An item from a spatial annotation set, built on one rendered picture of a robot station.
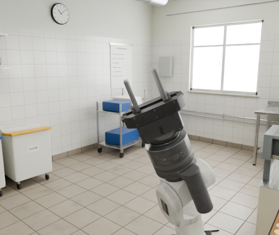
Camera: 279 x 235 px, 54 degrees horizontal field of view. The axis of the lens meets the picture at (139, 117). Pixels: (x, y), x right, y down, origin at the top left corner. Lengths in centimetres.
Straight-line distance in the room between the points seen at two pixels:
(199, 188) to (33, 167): 346
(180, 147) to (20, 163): 338
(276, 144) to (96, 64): 388
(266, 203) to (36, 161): 287
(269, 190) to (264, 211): 16
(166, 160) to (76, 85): 443
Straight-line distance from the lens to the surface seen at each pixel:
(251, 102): 536
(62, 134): 484
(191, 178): 53
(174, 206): 57
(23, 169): 385
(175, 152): 52
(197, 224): 70
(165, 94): 50
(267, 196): 197
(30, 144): 379
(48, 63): 459
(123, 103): 468
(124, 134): 485
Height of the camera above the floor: 161
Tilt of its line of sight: 11 degrees down
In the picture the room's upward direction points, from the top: straight up
